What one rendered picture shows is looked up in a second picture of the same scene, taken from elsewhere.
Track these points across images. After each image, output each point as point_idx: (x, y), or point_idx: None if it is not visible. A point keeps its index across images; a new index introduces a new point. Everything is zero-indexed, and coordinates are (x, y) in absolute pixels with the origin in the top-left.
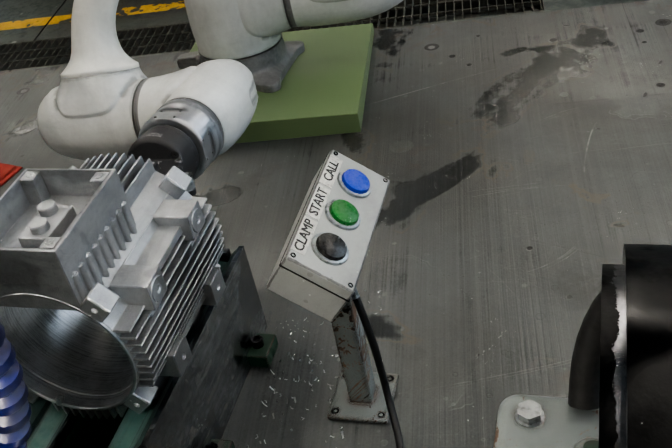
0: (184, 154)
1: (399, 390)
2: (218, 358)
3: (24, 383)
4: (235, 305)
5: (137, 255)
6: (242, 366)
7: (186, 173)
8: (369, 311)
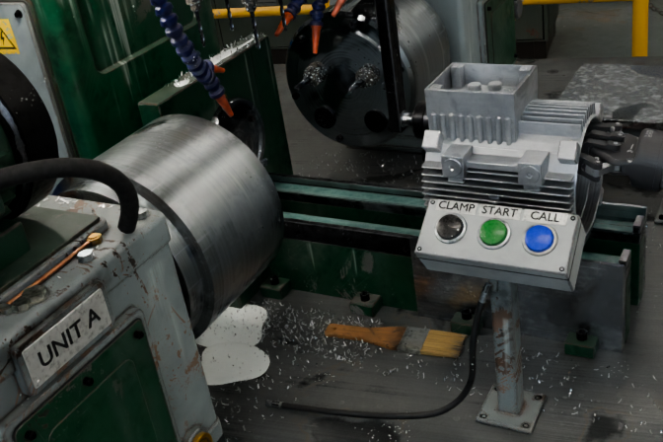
0: (639, 161)
1: (513, 433)
2: (523, 287)
3: (174, 31)
4: (575, 286)
5: (488, 153)
6: (555, 329)
7: (596, 161)
8: (630, 422)
